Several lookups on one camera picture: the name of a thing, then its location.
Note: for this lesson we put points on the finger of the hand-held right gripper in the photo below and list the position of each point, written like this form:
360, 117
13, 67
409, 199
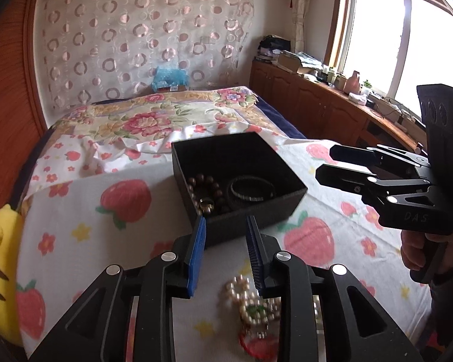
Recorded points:
351, 154
343, 181

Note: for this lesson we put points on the beige window curtain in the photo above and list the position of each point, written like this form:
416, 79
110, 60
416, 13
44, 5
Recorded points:
305, 7

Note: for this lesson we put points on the red knot charm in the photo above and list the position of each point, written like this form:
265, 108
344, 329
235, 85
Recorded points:
258, 348

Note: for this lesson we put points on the strawberry print white cloth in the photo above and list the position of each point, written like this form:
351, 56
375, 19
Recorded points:
275, 120

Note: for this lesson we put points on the window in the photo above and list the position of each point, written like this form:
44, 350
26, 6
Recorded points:
381, 26

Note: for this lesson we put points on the person's right forearm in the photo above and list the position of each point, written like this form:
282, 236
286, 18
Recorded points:
451, 305

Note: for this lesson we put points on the pink bottle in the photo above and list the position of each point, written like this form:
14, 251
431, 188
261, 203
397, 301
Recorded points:
353, 83

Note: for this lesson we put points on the wooden cabinet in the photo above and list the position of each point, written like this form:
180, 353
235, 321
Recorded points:
305, 101

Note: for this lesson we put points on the row of small bottles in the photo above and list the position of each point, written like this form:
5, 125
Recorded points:
332, 75

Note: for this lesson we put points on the black jewelry box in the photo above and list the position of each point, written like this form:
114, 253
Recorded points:
230, 151

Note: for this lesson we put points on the floral blanket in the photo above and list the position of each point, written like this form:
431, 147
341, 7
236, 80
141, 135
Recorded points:
143, 120

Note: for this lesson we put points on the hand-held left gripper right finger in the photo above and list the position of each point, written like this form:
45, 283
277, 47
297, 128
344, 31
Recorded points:
255, 258

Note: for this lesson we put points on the stack of dark clothes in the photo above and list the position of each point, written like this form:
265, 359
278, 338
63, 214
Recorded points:
273, 47

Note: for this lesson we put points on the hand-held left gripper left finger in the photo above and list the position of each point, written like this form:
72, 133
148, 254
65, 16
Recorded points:
196, 262

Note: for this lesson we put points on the yellow plush toy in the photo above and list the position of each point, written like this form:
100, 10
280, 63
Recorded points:
0, 271

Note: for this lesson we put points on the white tissue box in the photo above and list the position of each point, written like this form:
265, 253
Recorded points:
358, 98

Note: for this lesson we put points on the person's right hand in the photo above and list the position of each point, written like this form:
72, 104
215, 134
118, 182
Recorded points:
411, 249

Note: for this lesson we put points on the circle pattern sheer curtain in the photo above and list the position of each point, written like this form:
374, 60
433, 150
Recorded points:
136, 45

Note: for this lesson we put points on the white strawberry print sheet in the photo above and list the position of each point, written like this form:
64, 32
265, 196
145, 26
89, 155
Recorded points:
109, 158

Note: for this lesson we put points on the blue plastic bag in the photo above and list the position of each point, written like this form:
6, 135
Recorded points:
170, 77

